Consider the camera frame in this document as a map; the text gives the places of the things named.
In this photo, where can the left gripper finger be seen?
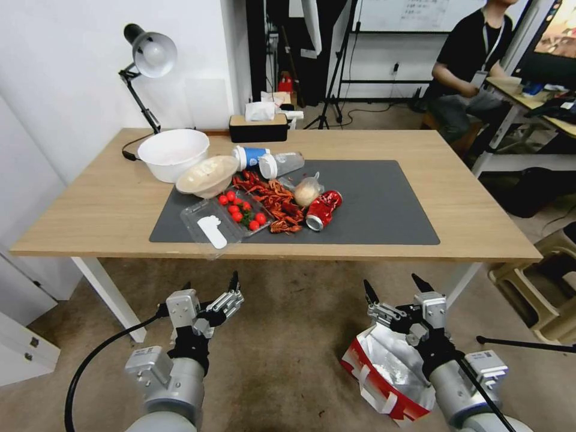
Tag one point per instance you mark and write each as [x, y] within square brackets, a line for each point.
[227, 302]
[186, 288]

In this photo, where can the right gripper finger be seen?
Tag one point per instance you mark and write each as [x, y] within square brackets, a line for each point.
[387, 315]
[423, 286]

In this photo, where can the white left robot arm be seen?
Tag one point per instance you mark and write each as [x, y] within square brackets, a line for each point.
[180, 382]

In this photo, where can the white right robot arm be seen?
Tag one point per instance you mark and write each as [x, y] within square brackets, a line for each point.
[454, 391]

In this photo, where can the red white food delivery bag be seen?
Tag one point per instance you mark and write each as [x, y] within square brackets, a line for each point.
[382, 364]

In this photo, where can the bread in clear bag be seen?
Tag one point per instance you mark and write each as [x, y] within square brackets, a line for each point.
[308, 191]

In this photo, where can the clear plastic clamshell box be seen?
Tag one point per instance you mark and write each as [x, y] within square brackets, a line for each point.
[198, 216]

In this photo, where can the wooden table white legs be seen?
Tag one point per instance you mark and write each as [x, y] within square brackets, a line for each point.
[450, 202]

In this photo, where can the black tripod leg rod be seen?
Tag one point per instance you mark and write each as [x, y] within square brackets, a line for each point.
[526, 344]

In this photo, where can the dark grey desk mat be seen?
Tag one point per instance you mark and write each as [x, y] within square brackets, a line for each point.
[382, 202]

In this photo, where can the red crayfish shells pile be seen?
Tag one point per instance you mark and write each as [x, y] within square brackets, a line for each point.
[274, 198]

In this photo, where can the beige lidded takeaway bowl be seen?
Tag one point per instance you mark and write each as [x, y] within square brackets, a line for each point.
[207, 173]

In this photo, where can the beige plastic stool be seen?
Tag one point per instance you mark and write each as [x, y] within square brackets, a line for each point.
[540, 288]

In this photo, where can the crushed red soda can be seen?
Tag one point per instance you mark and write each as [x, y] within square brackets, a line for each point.
[324, 209]

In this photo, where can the large white plastic bowl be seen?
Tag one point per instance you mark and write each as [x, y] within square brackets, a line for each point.
[171, 153]

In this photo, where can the blue white paper cup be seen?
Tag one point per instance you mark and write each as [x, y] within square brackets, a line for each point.
[249, 156]

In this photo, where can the black backpack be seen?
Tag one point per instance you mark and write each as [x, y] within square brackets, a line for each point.
[535, 191]

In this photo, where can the clear plastic cup white lid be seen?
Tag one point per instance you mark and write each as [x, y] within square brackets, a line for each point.
[283, 163]

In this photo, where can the wooden seat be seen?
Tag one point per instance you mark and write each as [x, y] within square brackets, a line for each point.
[468, 137]

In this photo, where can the white cabinet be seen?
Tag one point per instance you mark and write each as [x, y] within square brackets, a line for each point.
[27, 225]

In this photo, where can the black tissue box wooden lid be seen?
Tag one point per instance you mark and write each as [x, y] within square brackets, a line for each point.
[258, 130]

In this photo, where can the white tissue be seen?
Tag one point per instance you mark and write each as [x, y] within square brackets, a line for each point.
[258, 110]

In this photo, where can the black desk lamp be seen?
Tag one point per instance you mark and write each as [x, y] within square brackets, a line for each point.
[155, 51]

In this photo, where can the person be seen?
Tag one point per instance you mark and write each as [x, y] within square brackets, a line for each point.
[468, 49]

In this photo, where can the large display screen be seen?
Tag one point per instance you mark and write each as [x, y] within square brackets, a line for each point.
[553, 40]

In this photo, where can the white hanging cloth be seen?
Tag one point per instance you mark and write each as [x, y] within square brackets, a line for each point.
[315, 22]

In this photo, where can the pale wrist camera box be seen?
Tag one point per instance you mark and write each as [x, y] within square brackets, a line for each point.
[432, 310]
[182, 310]

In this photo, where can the wooden desk white frame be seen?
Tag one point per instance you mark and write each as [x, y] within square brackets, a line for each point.
[508, 85]

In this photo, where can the black camera tripod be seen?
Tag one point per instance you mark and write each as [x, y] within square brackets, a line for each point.
[335, 67]

